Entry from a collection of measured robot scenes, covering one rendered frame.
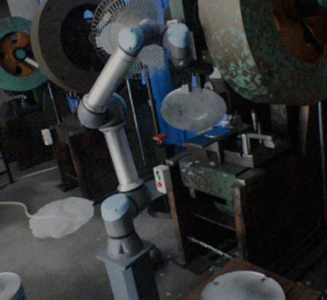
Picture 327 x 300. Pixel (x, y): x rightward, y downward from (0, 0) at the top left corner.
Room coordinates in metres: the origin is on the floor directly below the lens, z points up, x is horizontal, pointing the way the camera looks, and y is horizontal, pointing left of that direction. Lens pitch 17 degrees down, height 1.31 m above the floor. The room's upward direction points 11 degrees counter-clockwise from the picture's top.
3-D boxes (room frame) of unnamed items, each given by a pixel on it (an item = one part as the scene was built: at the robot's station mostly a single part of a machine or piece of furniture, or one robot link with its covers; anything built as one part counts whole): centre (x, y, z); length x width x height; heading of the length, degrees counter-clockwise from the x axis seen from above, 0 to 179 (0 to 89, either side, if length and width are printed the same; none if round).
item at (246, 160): (1.79, -0.38, 0.68); 0.45 x 0.30 x 0.06; 35
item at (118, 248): (1.38, 0.23, 0.50); 0.15 x 0.15 x 0.10
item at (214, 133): (1.69, -0.24, 0.72); 0.25 x 0.14 x 0.14; 125
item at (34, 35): (3.42, 0.30, 0.87); 1.53 x 0.99 x 1.74; 123
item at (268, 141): (1.65, -0.48, 0.76); 0.17 x 0.06 x 0.10; 35
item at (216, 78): (1.77, -0.35, 1.04); 0.17 x 0.15 x 0.30; 125
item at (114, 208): (1.39, 0.23, 0.62); 0.13 x 0.12 x 0.14; 148
